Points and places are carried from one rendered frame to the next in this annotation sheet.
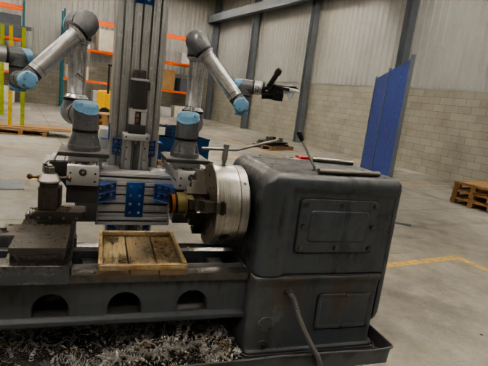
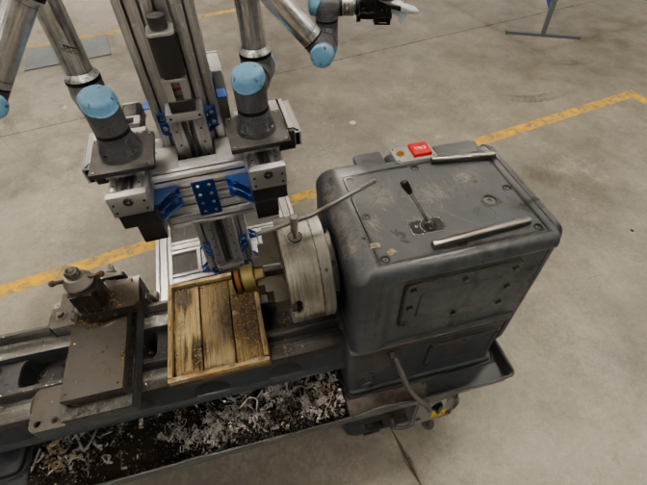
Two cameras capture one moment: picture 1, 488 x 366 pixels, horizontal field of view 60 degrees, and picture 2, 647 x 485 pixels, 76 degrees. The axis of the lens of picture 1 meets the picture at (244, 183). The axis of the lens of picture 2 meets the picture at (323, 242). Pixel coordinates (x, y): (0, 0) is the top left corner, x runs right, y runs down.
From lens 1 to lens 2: 1.04 m
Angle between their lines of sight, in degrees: 38
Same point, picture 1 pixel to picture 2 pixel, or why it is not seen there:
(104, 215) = (178, 218)
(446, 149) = not seen: outside the picture
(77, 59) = (52, 24)
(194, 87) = (248, 18)
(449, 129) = not seen: outside the picture
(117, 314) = (208, 395)
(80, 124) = (101, 132)
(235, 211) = (317, 306)
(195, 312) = (291, 375)
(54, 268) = (117, 409)
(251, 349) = (355, 390)
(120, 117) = (155, 86)
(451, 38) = not seen: outside the picture
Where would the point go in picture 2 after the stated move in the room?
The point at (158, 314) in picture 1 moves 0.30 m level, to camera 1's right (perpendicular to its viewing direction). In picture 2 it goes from (251, 386) to (340, 394)
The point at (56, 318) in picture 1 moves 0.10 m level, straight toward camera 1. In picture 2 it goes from (147, 410) to (148, 442)
